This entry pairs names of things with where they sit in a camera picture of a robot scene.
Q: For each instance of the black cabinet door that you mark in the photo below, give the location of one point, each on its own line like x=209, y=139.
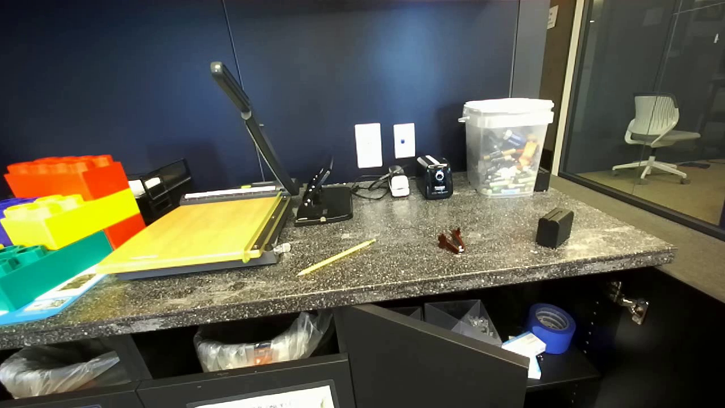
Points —
x=400, y=361

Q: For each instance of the clear bag inside cabinet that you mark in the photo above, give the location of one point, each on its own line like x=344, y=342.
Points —
x=464, y=317

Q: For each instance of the white paper in cabinet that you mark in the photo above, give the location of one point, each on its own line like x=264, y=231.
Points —
x=530, y=348

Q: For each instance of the metal cabinet door hinge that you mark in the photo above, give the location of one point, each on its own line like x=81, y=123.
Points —
x=638, y=306

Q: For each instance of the yellow pencil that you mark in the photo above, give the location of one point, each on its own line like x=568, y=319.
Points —
x=336, y=256

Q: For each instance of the white small stapler device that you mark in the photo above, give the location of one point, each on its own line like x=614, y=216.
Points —
x=400, y=184

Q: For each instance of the black hole punch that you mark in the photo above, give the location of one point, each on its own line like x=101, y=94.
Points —
x=322, y=202

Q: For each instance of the black electric pencil sharpener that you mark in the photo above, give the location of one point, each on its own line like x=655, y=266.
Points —
x=436, y=176

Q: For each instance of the dark red small clip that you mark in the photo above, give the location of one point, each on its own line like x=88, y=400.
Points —
x=451, y=241

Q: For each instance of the paper cutter with yellow board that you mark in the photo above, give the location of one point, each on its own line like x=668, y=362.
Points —
x=217, y=230

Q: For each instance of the clear plastic storage tub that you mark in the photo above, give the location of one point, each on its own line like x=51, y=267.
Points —
x=503, y=142

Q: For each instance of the small black box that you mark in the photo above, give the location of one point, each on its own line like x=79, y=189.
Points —
x=554, y=226

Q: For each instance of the white label on drawer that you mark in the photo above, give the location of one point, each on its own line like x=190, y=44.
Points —
x=303, y=397

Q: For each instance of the clear bag middle bin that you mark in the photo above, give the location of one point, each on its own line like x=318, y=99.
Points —
x=258, y=342

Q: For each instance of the clear bag bin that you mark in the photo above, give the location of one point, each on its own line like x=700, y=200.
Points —
x=59, y=367
x=258, y=342

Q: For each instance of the blue painter tape roll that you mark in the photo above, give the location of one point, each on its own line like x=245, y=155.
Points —
x=552, y=325

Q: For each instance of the orange large toy brick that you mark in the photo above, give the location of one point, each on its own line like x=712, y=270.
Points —
x=90, y=176

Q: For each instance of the white office chair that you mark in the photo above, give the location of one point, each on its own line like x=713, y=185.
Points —
x=653, y=128

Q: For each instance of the yellow large toy brick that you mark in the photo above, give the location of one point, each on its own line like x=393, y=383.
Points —
x=59, y=221

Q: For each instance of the green large toy brick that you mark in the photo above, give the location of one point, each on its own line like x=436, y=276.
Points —
x=29, y=270

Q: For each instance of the blue book under bricks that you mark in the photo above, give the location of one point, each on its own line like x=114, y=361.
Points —
x=52, y=301

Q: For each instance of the clear bag left bin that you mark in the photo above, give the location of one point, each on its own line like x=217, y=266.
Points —
x=59, y=367

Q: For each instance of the purple large toy brick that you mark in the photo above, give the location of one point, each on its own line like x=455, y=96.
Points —
x=5, y=204

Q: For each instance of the white wall switch plate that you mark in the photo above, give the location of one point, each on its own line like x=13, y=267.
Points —
x=367, y=145

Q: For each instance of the white wall outlet plate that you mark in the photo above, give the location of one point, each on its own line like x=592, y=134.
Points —
x=404, y=139

